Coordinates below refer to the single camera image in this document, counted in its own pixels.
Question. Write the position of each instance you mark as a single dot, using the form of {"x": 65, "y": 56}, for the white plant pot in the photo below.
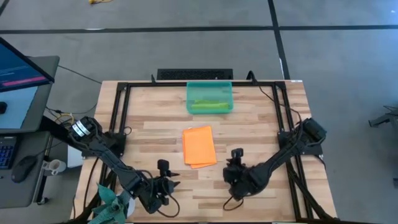
{"x": 132, "y": 207}

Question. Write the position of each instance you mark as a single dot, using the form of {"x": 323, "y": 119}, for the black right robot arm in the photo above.
{"x": 280, "y": 155}

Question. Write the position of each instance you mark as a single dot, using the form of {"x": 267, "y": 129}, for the black desk crossbar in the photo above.
{"x": 53, "y": 127}

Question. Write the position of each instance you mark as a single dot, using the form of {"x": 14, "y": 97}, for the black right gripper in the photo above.
{"x": 239, "y": 180}

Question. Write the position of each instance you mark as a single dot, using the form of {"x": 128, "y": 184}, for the tilted computer monitor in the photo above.
{"x": 18, "y": 71}

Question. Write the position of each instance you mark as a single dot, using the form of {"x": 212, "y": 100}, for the white box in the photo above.
{"x": 74, "y": 160}

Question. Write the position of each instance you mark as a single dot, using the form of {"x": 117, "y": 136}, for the orange microfiber towel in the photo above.
{"x": 199, "y": 146}

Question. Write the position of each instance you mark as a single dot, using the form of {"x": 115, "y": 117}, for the black aluminium table frame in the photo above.
{"x": 140, "y": 84}

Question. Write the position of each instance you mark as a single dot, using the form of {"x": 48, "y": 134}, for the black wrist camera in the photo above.
{"x": 163, "y": 165}
{"x": 237, "y": 153}

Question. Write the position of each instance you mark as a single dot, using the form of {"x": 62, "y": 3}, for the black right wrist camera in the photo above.
{"x": 237, "y": 153}

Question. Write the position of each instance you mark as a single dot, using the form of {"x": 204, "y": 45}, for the green microfiber towel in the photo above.
{"x": 211, "y": 105}

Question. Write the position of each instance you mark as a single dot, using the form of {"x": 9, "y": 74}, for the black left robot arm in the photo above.
{"x": 105, "y": 155}

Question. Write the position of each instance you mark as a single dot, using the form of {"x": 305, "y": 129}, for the small black mouse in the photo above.
{"x": 2, "y": 108}

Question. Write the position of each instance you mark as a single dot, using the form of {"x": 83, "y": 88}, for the teal plastic basket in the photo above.
{"x": 208, "y": 91}

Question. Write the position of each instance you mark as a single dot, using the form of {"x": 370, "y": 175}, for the black computer mouse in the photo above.
{"x": 23, "y": 168}

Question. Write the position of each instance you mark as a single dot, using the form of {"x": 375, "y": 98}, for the white plastic cup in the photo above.
{"x": 56, "y": 166}

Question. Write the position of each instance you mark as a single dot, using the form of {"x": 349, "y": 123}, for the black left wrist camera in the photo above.
{"x": 163, "y": 165}

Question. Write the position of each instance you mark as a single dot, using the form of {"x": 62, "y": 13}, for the black table frame hook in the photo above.
{"x": 153, "y": 79}
{"x": 251, "y": 76}

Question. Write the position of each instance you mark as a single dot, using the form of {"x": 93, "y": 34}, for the teal artificial plant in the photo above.
{"x": 109, "y": 205}

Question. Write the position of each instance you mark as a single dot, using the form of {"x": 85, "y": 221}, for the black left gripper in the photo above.
{"x": 158, "y": 193}

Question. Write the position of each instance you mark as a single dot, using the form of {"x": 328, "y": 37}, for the black floor stand base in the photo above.
{"x": 385, "y": 118}

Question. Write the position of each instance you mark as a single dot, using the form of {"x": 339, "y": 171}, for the backlit keyboard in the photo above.
{"x": 7, "y": 152}

